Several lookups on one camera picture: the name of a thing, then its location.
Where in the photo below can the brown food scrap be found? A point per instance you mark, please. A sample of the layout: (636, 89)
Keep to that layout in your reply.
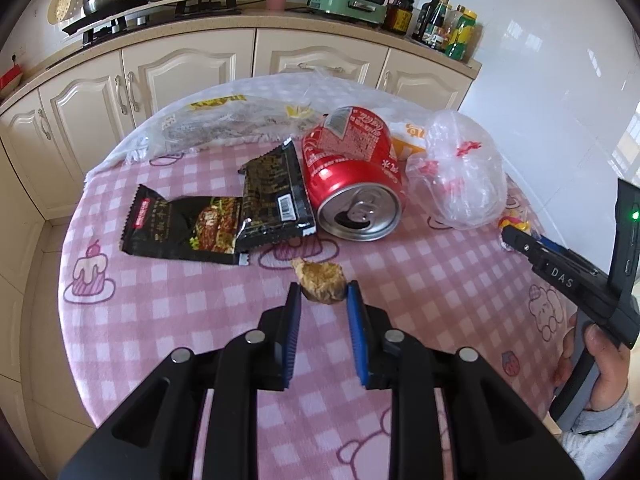
(323, 283)

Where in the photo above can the large clear yellow printed bag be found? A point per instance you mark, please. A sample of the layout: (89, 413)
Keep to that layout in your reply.
(262, 109)

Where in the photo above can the dark glass bottle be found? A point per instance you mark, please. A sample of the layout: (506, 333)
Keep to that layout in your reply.
(429, 28)

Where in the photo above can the grey sleeve forearm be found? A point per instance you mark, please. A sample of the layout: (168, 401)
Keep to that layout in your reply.
(597, 438)

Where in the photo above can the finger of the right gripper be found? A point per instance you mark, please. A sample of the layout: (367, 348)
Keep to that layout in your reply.
(557, 265)

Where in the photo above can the black barcode snack wrapper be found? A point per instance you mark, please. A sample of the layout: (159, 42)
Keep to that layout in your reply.
(275, 202)

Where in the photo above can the black gas stove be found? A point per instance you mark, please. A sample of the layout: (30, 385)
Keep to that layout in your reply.
(125, 18)

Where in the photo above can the red cola can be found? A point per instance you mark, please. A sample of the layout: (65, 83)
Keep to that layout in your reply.
(352, 175)

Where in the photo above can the black snack wrapper with food picture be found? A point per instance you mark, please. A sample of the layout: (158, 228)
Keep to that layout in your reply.
(189, 228)

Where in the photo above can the dark soy sauce bottle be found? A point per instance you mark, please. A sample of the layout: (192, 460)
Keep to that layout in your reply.
(398, 16)

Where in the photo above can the clear plastic bag red print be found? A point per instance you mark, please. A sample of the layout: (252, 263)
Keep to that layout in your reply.
(459, 178)

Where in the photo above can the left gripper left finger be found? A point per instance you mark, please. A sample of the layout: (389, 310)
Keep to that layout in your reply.
(210, 394)

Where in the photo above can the red container on counter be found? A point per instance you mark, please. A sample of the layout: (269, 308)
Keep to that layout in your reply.
(10, 81)

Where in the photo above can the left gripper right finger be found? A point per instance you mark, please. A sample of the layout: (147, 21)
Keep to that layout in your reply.
(452, 415)

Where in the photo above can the green yellow bottle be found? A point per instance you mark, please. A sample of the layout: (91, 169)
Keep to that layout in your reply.
(461, 35)

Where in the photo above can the orange yellow snack packet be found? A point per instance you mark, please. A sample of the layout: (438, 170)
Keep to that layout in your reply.
(407, 139)

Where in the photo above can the pink checkered tablecloth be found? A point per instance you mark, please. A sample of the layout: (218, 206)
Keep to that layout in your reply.
(137, 328)

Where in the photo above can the person right hand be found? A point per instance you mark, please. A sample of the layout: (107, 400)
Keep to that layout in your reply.
(613, 363)

